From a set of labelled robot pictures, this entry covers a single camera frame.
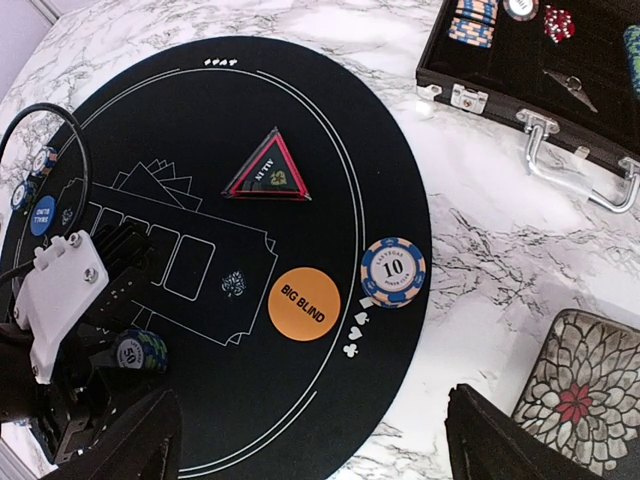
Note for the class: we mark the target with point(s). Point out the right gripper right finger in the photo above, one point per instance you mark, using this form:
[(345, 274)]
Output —
[(484, 443)]

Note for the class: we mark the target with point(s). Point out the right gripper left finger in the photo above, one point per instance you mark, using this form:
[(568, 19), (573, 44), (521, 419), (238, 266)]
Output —
[(145, 443)]

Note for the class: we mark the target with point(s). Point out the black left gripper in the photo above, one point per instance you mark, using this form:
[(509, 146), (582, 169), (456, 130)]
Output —
[(88, 392)]

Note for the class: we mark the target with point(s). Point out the blue small blind button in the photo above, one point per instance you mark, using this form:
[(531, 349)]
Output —
[(42, 216)]

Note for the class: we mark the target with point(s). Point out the orange big blind button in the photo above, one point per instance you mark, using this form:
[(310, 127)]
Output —
[(304, 304)]

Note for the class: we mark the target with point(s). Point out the small green fifty chip stack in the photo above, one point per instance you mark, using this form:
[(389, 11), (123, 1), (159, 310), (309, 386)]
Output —
[(22, 195)]

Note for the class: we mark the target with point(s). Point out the small blue ten chip stack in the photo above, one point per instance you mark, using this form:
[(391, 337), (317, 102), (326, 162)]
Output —
[(44, 162)]

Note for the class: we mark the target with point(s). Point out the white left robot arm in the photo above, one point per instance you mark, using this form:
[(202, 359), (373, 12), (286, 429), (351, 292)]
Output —
[(21, 395)]

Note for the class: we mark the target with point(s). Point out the black floral rectangular tray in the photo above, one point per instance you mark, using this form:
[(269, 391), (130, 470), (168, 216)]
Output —
[(582, 396)]

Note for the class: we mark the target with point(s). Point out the round black poker mat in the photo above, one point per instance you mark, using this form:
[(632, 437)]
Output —
[(167, 135)]

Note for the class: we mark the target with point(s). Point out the black poker chip case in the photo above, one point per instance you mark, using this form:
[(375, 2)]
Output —
[(576, 95)]

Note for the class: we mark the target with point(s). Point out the blue chips in case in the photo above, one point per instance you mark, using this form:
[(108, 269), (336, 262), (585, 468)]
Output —
[(474, 22)]

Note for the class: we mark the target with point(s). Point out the green chips in case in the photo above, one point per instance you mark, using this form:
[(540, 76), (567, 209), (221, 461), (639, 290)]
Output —
[(631, 40)]

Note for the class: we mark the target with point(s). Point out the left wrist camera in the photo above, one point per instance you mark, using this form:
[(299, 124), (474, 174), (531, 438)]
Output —
[(67, 277)]

